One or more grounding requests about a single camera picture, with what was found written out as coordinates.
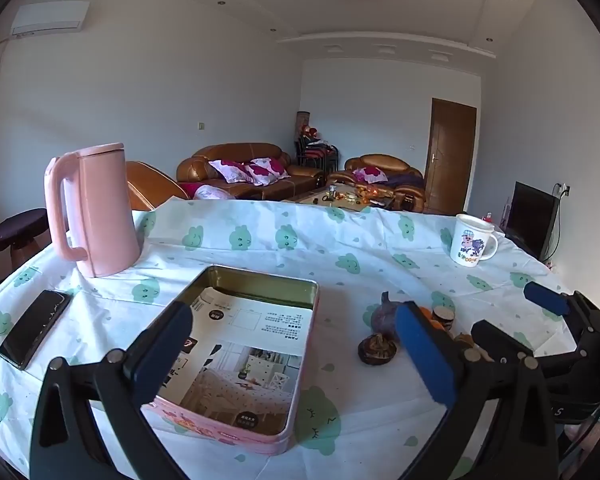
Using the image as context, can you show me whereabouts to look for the dark purple fruit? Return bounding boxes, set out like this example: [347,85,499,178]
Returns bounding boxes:
[370,291,406,341]

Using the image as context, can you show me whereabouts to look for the brown leather armchair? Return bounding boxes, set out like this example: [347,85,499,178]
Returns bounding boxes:
[126,161,189,212]

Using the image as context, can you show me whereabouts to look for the stacked dark chairs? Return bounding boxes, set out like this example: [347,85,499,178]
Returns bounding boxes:
[295,135,340,172]

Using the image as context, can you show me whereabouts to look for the white green-patterned tablecloth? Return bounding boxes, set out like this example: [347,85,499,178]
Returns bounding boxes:
[0,199,600,480]

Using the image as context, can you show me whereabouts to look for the dark cushioned stool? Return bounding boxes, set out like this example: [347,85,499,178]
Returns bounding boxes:
[0,208,49,267]

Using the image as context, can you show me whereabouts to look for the small brown leather sofa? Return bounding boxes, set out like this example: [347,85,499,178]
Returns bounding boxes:
[343,154,427,212]

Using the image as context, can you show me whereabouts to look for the black television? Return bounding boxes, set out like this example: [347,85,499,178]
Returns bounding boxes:
[503,181,561,261]

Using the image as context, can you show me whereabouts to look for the pink tin box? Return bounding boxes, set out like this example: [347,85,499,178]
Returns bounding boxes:
[140,265,320,456]

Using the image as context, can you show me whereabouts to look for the cluttered coffee table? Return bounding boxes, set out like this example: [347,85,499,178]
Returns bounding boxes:
[282,184,397,212]

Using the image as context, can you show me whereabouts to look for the long brown leather sofa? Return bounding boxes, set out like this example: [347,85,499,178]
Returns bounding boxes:
[176,143,327,201]

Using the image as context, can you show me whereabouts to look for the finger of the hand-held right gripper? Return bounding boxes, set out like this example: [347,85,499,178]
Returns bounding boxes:
[472,320,586,386]
[524,281,600,333]

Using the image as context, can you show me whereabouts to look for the purple blanket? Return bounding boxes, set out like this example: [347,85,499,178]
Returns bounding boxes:
[386,173,425,189]

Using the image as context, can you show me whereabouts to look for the printed paper sheet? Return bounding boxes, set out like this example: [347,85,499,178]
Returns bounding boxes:
[155,287,315,433]

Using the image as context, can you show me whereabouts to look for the yellow-brown fruit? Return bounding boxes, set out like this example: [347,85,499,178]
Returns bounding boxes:
[452,332,481,361]

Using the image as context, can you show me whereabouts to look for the black smartphone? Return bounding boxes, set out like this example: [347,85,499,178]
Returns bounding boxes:
[0,290,73,370]

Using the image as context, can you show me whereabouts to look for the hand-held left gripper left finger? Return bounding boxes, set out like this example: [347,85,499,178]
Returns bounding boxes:
[30,302,196,480]

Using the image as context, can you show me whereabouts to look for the brown wooden door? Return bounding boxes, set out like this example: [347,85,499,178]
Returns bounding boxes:
[424,98,477,215]

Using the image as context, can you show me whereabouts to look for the pink electric kettle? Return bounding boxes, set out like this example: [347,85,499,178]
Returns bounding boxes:
[44,143,142,278]

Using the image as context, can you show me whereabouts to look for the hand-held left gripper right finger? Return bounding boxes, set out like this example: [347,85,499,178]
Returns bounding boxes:
[395,301,561,480]

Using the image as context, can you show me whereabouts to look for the white cartoon mug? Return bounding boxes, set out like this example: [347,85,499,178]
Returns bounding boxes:
[450,213,498,267]

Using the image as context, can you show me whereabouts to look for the white air conditioner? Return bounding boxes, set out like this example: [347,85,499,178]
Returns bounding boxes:
[11,2,91,37]

